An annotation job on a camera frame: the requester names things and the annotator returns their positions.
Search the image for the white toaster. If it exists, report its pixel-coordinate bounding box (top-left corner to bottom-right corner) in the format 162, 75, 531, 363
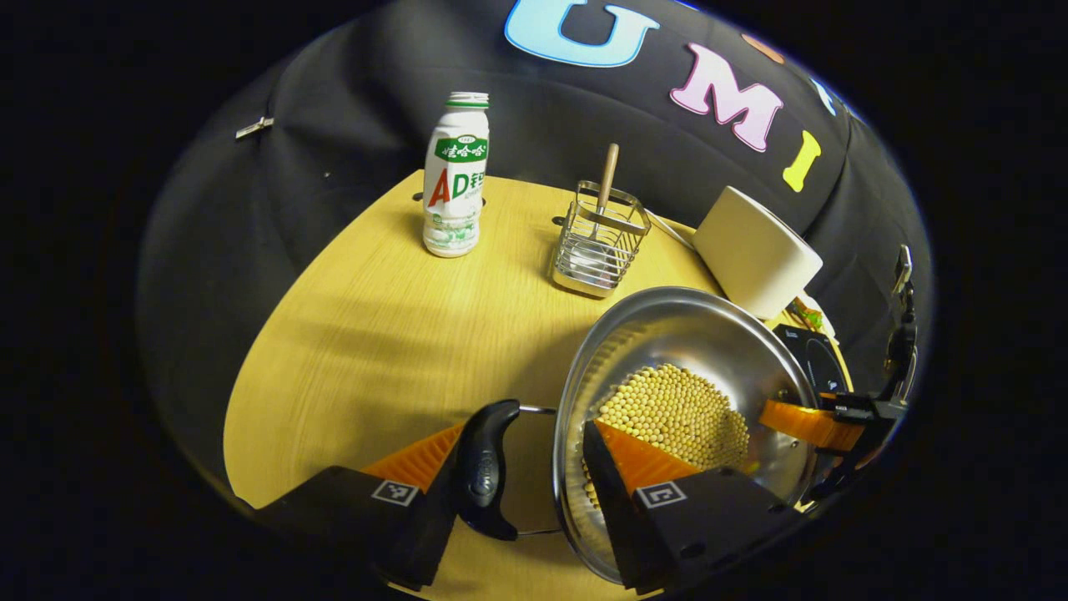
693, 185, 824, 321

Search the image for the sandwich with lettuce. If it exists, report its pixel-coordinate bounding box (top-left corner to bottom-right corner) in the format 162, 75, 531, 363
791, 296, 829, 332

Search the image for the wire utensil basket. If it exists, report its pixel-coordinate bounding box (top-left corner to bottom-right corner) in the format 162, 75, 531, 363
551, 180, 652, 299

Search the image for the black induction cooktop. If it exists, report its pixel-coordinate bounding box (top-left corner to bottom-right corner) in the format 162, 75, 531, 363
772, 324, 849, 398

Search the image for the white drink bottle green label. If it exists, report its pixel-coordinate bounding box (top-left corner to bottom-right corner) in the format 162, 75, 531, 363
421, 92, 491, 258

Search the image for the stainless steel pot black handle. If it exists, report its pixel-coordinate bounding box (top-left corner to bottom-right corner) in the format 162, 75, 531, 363
457, 286, 823, 585

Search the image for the pile of soybeans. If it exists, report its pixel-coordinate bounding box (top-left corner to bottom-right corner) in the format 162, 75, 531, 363
582, 363, 752, 510

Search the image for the wooden-handled utensil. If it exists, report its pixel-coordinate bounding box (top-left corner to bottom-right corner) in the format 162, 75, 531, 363
593, 143, 621, 240

